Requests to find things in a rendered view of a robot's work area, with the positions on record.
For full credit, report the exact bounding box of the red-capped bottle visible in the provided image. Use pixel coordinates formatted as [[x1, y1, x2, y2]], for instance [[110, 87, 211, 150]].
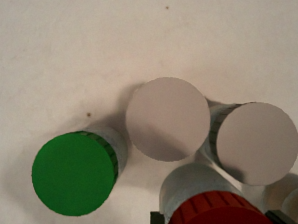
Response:
[[159, 163, 273, 224]]

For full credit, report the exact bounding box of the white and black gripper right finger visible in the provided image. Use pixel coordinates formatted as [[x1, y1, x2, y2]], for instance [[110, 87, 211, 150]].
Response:
[[264, 209, 298, 224]]

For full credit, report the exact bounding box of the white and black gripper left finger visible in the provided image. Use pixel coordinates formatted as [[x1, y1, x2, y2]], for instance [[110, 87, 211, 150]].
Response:
[[150, 211, 165, 224]]

